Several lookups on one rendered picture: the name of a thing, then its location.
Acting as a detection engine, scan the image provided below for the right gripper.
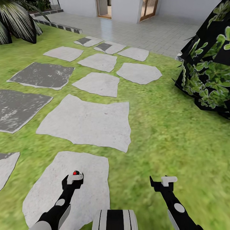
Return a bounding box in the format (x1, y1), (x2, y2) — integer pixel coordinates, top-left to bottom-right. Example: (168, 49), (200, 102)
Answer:
(150, 177), (174, 196)

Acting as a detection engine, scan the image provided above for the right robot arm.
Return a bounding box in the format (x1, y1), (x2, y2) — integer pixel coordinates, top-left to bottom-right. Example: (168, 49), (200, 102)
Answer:
(150, 176), (203, 230)

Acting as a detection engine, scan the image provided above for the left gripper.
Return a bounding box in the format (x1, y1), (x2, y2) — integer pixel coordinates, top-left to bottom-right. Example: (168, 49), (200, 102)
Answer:
(62, 176), (83, 192)

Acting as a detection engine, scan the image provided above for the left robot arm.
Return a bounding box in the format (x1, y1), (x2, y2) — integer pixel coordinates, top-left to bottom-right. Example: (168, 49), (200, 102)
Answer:
(29, 174), (83, 230)

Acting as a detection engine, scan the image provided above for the robot trunk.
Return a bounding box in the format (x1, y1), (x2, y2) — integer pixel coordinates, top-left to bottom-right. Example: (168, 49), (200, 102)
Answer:
(92, 209), (138, 230)

